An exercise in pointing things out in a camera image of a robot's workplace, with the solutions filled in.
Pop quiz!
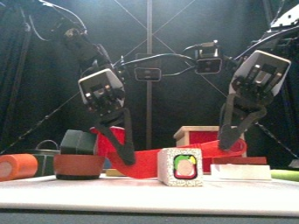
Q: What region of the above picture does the red plastic toy knife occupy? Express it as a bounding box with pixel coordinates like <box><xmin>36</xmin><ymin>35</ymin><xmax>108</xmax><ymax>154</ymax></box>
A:
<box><xmin>106</xmin><ymin>139</ymin><xmax>249</xmax><ymax>179</ymax></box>

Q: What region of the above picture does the green toy sushi roll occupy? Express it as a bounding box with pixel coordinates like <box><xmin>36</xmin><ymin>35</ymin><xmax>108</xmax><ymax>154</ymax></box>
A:
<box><xmin>60</xmin><ymin>129</ymin><xmax>99</xmax><ymax>156</ymax></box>

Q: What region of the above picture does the white toy sushi roll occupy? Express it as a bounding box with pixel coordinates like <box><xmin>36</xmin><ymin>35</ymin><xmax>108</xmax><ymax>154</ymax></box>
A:
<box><xmin>156</xmin><ymin>147</ymin><xmax>205</xmax><ymax>187</ymax></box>

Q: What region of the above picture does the orange cylinder toy roll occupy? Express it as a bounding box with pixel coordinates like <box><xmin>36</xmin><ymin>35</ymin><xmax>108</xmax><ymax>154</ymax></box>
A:
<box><xmin>0</xmin><ymin>153</ymin><xmax>40</xmax><ymax>182</ymax></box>

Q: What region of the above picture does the red plastic cup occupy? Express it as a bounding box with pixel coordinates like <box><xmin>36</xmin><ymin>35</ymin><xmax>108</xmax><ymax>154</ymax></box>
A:
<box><xmin>90</xmin><ymin>125</ymin><xmax>127</xmax><ymax>165</ymax></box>

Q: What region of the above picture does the yellow toy egg block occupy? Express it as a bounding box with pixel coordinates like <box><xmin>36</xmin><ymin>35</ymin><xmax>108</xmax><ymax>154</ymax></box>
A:
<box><xmin>106</xmin><ymin>168</ymin><xmax>127</xmax><ymax>177</ymax></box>

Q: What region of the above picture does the wooden box with slot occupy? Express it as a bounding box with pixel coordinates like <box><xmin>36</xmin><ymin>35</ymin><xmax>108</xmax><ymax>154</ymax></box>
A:
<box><xmin>172</xmin><ymin>125</ymin><xmax>249</xmax><ymax>147</ymax></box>

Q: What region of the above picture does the red striped shrimp topping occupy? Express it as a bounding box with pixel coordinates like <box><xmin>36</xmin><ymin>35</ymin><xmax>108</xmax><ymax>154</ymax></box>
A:
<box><xmin>211</xmin><ymin>156</ymin><xmax>269</xmax><ymax>165</ymax></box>

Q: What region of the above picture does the white toy rice block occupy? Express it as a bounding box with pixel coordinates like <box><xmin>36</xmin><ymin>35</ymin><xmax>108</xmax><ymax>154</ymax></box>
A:
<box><xmin>210</xmin><ymin>164</ymin><xmax>274</xmax><ymax>181</ymax></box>

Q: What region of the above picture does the orange-brown toy bowl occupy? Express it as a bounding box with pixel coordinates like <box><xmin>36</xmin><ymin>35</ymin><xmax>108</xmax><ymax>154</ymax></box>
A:
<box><xmin>52</xmin><ymin>154</ymin><xmax>107</xmax><ymax>180</ymax></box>

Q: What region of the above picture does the white cutting board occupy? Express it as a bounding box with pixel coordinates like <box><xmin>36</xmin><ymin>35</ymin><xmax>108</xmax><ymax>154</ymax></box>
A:
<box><xmin>0</xmin><ymin>173</ymin><xmax>299</xmax><ymax>217</ymax></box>

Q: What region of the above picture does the silver metal pot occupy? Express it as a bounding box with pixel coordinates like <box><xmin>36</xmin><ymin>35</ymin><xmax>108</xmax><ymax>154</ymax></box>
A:
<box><xmin>24</xmin><ymin>139</ymin><xmax>62</xmax><ymax>156</ymax></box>

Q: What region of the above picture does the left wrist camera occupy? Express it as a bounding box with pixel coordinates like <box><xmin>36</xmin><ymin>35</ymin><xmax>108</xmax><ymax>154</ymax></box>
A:
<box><xmin>134</xmin><ymin>53</ymin><xmax>164</xmax><ymax>82</ymax></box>

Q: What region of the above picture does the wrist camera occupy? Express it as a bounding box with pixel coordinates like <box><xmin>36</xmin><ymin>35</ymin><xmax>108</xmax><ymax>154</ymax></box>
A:
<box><xmin>192</xmin><ymin>40</ymin><xmax>225</xmax><ymax>75</ymax></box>
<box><xmin>134</xmin><ymin>53</ymin><xmax>164</xmax><ymax>82</ymax></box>

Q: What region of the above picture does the thin diagonal brace wire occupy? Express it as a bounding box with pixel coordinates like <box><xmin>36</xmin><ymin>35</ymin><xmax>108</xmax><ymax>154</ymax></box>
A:
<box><xmin>0</xmin><ymin>0</ymin><xmax>198</xmax><ymax>154</ymax></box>
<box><xmin>115</xmin><ymin>0</ymin><xmax>299</xmax><ymax>160</ymax></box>

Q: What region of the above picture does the black frame post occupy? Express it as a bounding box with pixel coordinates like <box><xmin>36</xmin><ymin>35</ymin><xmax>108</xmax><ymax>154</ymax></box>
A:
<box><xmin>144</xmin><ymin>0</ymin><xmax>155</xmax><ymax>151</ymax></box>

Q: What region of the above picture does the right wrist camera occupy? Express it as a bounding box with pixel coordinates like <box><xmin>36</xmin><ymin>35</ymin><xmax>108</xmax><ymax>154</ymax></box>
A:
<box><xmin>192</xmin><ymin>40</ymin><xmax>225</xmax><ymax>75</ymax></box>

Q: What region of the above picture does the green-handled metal spoon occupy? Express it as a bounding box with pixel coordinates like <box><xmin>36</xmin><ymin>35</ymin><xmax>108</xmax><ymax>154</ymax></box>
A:
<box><xmin>270</xmin><ymin>169</ymin><xmax>299</xmax><ymax>182</ymax></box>

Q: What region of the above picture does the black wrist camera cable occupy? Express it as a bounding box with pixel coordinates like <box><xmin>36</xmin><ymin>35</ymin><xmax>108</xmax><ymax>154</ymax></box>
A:
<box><xmin>160</xmin><ymin>64</ymin><xmax>196</xmax><ymax>78</ymax></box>
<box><xmin>116</xmin><ymin>52</ymin><xmax>196</xmax><ymax>67</ymax></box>

